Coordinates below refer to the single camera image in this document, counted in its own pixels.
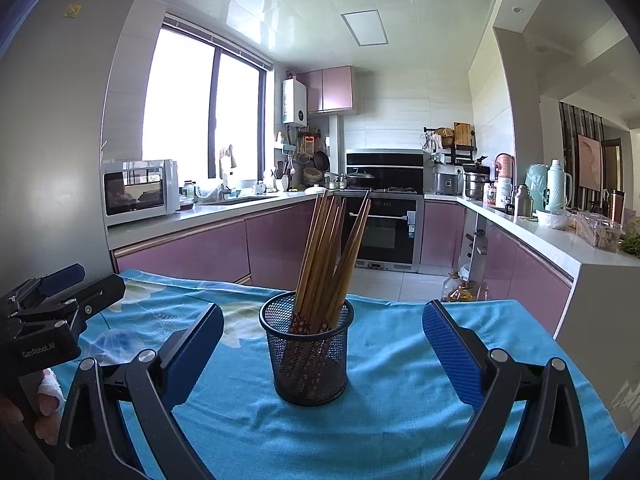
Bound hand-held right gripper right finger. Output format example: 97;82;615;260
422;299;591;480

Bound white water heater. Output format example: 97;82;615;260
281;78;308;126

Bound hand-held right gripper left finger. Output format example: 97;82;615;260
54;303;225;480

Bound grey refrigerator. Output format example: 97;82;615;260
0;0;146;286

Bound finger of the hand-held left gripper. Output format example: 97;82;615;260
10;274;126;341
0;263;86;318

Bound dark liquid plastic bottle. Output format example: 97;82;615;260
441;270;461;303

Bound clear plastic food container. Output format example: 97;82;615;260
575;211;623;251

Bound black built-in oven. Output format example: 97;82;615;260
345;192;421;273

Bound blue printed tablecloth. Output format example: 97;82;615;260
50;268;628;480

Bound white thermos bottle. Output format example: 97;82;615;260
546;159;567;211

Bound ceiling light panel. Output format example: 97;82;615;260
341;10;390;48

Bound pink base cabinets beside oven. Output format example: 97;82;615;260
420;199;576;341

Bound kitchen window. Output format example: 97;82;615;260
141;15;275;181

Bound black countertop rack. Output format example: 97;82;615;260
422;127;477;166

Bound bunch of wooden chopsticks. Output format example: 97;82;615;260
287;189;372;396

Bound pink wall cabinet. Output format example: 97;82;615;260
295;65;356;114

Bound white microwave oven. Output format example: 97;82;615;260
101;159;181;227

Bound pink electric kettle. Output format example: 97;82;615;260
494;153;516;181

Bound framed wall picture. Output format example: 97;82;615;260
577;134;603;193

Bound black range hood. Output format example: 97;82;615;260
346;149;426;191

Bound person's left hand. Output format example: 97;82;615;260
35;367;66;441

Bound black mesh holder cup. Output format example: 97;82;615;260
259;290;355;407

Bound pink base cabinets under window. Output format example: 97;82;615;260
112;195;331;288

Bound steel rice cooker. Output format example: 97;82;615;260
432;170;463;196

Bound brown tumbler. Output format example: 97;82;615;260
607;189;626;223

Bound steel stock pot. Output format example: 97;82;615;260
464;170;491;200

